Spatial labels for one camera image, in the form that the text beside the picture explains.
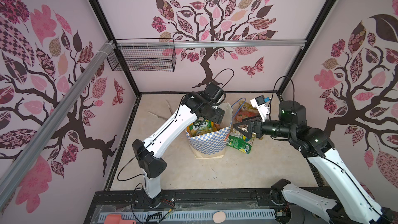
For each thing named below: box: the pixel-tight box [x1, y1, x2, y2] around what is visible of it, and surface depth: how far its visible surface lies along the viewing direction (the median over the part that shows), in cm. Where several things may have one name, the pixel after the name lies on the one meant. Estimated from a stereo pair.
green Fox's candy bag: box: [225, 130, 257, 155], surface depth 92 cm
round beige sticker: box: [212, 210, 226, 224], surface depth 70 cm
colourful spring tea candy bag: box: [186, 117, 221, 138], surface depth 87 cm
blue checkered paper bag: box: [185, 102, 234, 160], surface depth 74 cm
